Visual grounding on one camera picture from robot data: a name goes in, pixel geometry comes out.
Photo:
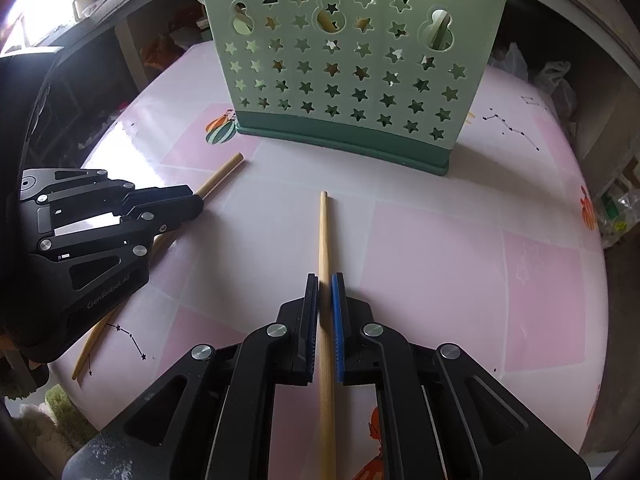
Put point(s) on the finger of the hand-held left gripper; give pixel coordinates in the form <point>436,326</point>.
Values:
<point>135,240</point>
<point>170,195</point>

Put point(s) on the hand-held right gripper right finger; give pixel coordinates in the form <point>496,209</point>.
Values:
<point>338,330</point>

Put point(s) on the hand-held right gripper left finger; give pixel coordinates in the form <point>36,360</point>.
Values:
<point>312,325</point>

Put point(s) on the single bamboo chopstick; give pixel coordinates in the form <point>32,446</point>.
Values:
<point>225,170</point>
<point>326,240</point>

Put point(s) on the green plastic utensil basket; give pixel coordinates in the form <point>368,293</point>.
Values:
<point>350,80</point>

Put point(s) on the pink printed tablecloth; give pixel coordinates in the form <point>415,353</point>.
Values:
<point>425,260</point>

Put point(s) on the green fluffy garment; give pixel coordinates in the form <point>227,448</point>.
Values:
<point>70,410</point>

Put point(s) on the orange bag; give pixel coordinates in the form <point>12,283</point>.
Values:
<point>157,52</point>

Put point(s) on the white fluffy robe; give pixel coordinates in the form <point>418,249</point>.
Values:
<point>37,430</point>

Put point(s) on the white mug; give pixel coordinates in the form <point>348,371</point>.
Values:
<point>82,2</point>

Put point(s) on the white plastic bag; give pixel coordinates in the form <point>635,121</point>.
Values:
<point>555,87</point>

